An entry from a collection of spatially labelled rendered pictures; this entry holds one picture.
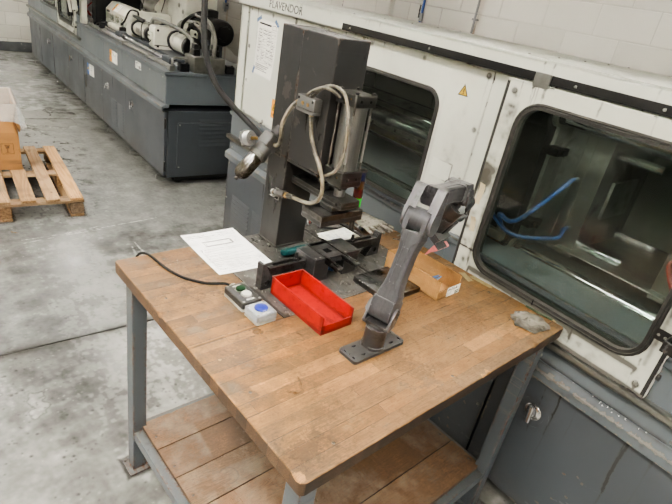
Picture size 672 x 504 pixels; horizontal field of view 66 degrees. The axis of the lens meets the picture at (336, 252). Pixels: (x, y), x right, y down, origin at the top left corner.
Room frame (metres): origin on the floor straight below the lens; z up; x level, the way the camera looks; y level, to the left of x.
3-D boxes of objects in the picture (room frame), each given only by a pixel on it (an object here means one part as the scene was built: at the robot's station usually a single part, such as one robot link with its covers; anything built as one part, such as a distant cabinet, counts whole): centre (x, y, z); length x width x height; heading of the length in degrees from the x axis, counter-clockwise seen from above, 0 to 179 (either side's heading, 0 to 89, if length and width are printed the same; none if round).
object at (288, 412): (1.44, -0.06, 0.45); 1.12 x 0.99 x 0.90; 136
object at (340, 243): (1.58, 0.03, 0.98); 0.20 x 0.10 x 0.01; 136
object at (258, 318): (1.23, 0.18, 0.90); 0.07 x 0.07 x 0.06; 46
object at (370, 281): (1.55, -0.19, 0.91); 0.17 x 0.16 x 0.02; 136
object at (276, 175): (1.76, 0.22, 1.28); 0.14 x 0.12 x 0.75; 136
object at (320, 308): (1.32, 0.05, 0.93); 0.25 x 0.12 x 0.06; 46
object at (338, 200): (1.62, 0.09, 1.22); 0.26 x 0.18 x 0.30; 46
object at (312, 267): (1.58, 0.03, 0.94); 0.20 x 0.10 x 0.07; 136
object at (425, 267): (1.65, -0.32, 0.93); 0.25 x 0.13 x 0.08; 46
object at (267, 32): (3.15, 0.63, 1.41); 0.25 x 0.01 x 0.33; 42
